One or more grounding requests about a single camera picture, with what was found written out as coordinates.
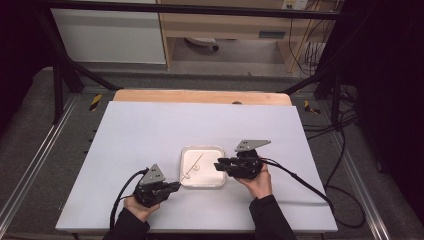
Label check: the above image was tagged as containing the person's left hand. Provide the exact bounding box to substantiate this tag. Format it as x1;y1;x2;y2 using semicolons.
122;194;161;223

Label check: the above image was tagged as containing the white board sheet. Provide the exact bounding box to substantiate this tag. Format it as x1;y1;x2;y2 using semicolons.
55;101;339;234

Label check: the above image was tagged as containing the person's right hand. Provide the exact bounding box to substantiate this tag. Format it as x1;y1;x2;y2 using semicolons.
233;162;273;200

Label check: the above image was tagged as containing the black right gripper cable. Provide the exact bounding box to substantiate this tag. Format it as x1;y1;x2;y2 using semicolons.
261;157;366;230

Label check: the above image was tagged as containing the white power strip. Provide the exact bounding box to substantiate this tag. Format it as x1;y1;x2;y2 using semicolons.
281;0;310;11

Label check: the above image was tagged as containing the square metal tray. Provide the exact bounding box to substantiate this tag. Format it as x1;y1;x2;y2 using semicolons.
178;144;227;190

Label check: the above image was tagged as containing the yellow black tape strip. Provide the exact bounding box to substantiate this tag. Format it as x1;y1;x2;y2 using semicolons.
303;99;322;115
88;93;103;112

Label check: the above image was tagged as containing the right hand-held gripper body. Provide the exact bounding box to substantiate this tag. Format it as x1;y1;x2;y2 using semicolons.
228;139;272;181

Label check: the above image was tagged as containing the wooden table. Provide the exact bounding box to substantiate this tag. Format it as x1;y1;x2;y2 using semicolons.
112;88;293;107

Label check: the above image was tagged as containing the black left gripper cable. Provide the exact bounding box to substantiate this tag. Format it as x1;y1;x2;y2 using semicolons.
109;167;150;232

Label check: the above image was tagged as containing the thin wooden skewer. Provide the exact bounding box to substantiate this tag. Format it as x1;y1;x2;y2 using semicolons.
180;153;205;184

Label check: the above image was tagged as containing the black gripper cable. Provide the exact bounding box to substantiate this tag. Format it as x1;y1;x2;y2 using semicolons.
261;157;366;230
109;167;150;232

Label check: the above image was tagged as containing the black metal frame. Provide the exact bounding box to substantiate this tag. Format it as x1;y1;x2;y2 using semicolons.
33;0;355;125

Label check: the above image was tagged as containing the chair base with caster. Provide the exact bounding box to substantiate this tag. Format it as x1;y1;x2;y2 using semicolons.
184;36;221;52

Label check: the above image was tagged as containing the bundle of black cables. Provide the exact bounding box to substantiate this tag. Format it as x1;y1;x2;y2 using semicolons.
287;0;360;141

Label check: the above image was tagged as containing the aluminium floor rail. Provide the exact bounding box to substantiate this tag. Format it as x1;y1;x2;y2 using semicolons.
328;129;392;240
0;94;80;231

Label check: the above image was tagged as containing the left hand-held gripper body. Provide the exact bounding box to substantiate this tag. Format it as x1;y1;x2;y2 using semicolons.
132;163;172;208

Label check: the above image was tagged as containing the white cabinet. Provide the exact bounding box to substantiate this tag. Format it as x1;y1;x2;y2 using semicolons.
49;7;167;65

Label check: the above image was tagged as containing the light wooden desk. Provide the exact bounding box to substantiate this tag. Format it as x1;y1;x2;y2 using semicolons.
156;0;344;74

